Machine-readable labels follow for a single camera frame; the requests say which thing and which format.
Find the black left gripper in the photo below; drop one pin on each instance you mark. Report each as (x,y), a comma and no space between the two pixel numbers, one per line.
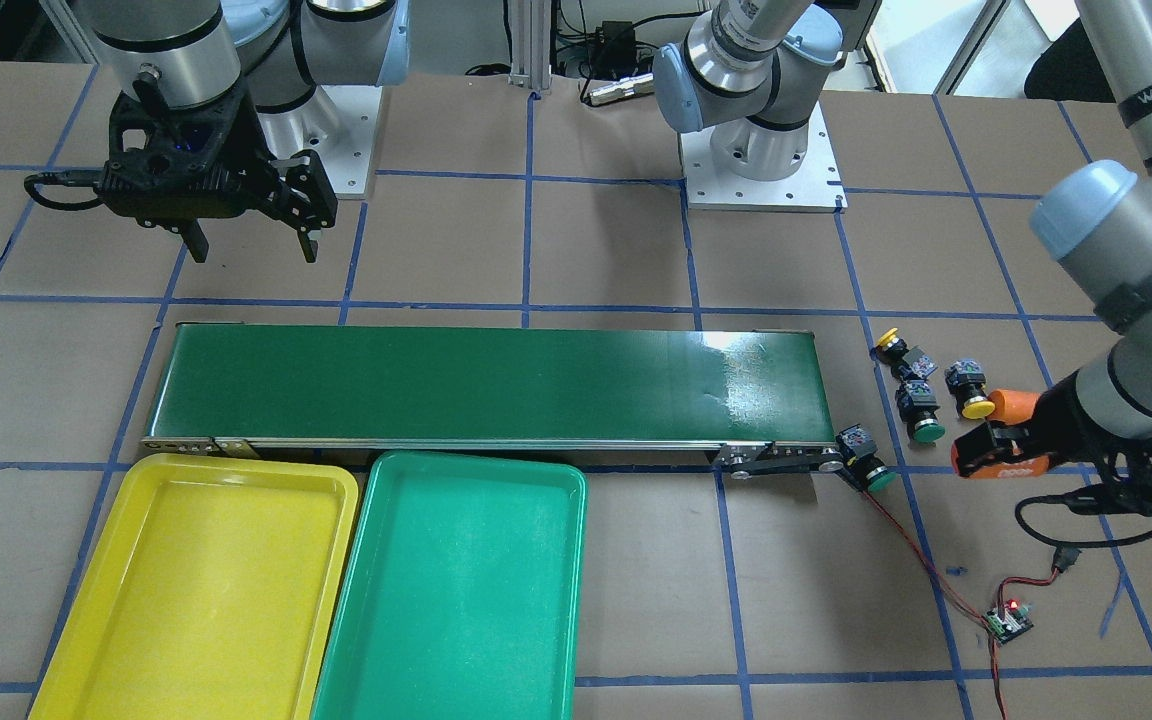
(1073,425)

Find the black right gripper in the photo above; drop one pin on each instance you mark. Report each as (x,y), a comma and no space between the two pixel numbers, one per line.
(258,158)

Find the orange cylinder with 4680 print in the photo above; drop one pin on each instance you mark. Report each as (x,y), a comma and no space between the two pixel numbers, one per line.
(995,451)

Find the robot left arm silver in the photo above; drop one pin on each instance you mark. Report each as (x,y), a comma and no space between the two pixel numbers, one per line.
(756,67)

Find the small controller circuit board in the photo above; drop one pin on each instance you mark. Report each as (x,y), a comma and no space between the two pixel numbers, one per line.
(1007,620)

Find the yellow push button near gripper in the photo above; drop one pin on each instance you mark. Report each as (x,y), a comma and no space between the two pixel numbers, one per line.
(967,382)

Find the green push button middle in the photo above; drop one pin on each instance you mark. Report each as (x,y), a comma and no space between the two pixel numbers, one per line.
(918,405)

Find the yellow push button far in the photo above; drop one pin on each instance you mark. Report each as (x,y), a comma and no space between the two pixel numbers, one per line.
(905,362)

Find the green push button by conveyor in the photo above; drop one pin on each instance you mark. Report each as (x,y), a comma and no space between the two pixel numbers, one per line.
(863,468)

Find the yellow plastic tray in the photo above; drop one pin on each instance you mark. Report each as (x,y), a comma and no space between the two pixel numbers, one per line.
(209,595)

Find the green conveyor belt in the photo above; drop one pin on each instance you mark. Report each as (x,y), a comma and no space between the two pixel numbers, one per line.
(752,402)

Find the green plastic tray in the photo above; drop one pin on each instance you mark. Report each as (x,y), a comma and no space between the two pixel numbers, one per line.
(462,593)

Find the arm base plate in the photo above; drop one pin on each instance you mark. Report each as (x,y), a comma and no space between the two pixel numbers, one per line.
(341,123)
(743,167)

